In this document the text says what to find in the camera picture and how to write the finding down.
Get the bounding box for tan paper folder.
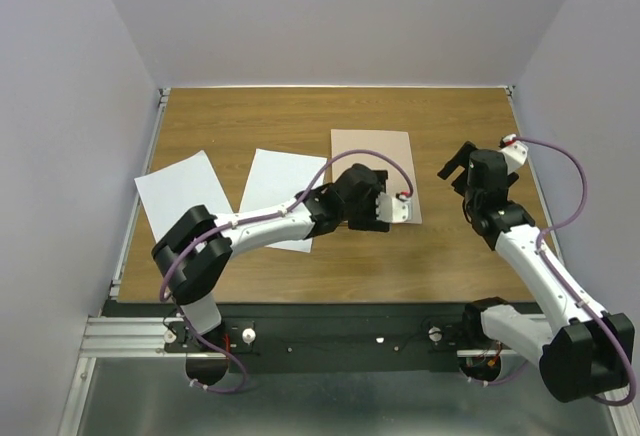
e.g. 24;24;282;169
330;129;422;224

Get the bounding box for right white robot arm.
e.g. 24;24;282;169
438;135;638;407

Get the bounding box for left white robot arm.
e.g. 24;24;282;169
151;163;390;351

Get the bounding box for white paper sheet centre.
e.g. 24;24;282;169
239;149;326;253

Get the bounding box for white paper sheet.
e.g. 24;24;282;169
134;150;232;242
239;149;326;253

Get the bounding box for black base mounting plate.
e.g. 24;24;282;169
102;300;526;376

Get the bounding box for white paper sheet far left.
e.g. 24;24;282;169
134;150;232;242

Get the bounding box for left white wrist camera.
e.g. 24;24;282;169
376;192;413;224

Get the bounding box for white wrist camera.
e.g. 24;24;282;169
376;192;413;224
499;134;529;175

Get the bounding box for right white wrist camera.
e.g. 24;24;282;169
499;134;529;175

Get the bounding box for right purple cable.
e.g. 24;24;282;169
467;134;632;408

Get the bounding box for aluminium frame rail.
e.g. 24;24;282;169
80;317;166;358

